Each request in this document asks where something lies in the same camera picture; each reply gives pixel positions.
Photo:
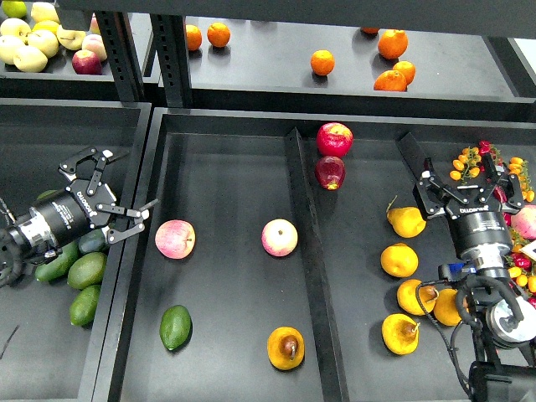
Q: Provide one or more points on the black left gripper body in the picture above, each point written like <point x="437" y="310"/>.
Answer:
<point x="71" y="212"/>

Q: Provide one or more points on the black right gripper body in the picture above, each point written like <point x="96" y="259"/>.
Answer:
<point x="474" y="216"/>

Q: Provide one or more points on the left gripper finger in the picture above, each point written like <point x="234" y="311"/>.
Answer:
<point x="111" y="213"/>
<point x="100" y="159"/>

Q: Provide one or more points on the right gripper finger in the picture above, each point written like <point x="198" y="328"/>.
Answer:
<point x="428" y="169"/>
<point x="489" y="168"/>

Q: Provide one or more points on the yellow pear with brown base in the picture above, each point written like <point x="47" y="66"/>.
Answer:
<point x="285" y="348"/>

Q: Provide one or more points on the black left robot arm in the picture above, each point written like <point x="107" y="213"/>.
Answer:
<point x="22" y="245"/>

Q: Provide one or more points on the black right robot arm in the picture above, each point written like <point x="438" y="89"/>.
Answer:
<point x="497" y="310"/>

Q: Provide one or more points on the dark green avocado middle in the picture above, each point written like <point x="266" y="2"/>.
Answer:
<point x="95" y="241"/>

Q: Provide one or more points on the light green avocado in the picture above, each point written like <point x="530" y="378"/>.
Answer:
<point x="88" y="270"/>

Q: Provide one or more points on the yellow pear with stem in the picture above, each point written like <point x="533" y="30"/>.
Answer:
<point x="407" y="222"/>

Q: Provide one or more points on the green avocado under gripper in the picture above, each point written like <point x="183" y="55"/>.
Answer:
<point x="60" y="266"/>

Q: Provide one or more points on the green avocado bottom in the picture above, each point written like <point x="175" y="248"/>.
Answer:
<point x="83" y="308"/>

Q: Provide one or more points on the round yellow pear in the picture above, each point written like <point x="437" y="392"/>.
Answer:
<point x="399" y="260"/>

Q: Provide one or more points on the yellow pear right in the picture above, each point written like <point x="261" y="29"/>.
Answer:
<point x="445" y="310"/>

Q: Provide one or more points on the yellow pear bottom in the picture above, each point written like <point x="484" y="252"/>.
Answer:
<point x="400" y="333"/>

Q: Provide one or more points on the red cherry tomato bunch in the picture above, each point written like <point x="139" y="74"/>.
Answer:
<point x="489" y="152"/>

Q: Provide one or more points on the orange cherry tomato bunch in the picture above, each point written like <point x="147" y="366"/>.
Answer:
<point x="466" y="166"/>

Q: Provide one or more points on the red chili pepper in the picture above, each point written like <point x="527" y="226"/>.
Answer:
<point x="500" y="194"/>

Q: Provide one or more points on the orange tomato bunch right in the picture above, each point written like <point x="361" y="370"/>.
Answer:
<point x="519" y="167"/>

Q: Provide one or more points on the pink apple right edge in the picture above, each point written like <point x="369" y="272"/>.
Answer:
<point x="524" y="222"/>

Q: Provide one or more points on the pink apple left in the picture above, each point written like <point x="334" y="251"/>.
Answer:
<point x="175" y="239"/>

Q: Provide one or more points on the mixed cherry tomatoes lower right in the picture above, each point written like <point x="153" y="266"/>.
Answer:
<point x="521" y="268"/>

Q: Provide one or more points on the black upper left shelf tray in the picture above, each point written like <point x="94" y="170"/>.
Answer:
<point x="59" y="80"/>

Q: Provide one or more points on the red apple on shelf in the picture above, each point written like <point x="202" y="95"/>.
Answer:
<point x="86" y="62"/>

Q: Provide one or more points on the orange at shelf front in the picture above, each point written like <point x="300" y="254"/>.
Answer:
<point x="391" y="80"/>

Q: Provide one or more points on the dark red apple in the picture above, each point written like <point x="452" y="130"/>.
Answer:
<point x="330" y="172"/>

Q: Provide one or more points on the bright red apple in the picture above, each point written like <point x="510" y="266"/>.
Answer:
<point x="334" y="139"/>

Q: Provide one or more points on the small orange right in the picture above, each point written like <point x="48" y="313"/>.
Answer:
<point x="407" y="69"/>

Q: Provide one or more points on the pale pink apple on shelf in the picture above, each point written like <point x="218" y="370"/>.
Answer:
<point x="94" y="43"/>

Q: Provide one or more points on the yellow apple with stem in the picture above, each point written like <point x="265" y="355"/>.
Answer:
<point x="70" y="39"/>

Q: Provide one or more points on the yellow apple front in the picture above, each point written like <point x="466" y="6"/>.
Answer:
<point x="29" y="59"/>

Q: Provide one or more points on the yellow apple middle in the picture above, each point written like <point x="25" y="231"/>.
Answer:
<point x="45" y="41"/>

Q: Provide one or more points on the large orange on shelf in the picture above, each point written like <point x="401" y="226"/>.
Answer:
<point x="393" y="43"/>

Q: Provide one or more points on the black centre tray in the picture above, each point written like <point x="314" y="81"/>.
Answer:
<point x="230" y="173"/>

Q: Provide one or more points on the black shelf post left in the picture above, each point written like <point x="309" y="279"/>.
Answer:
<point x="115" y="30"/>

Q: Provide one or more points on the black shelf post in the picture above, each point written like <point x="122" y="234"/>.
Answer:
<point x="170" y="39"/>
<point x="115" y="30"/>

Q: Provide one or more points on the black shelf post right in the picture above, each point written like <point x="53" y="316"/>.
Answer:
<point x="170" y="39"/>

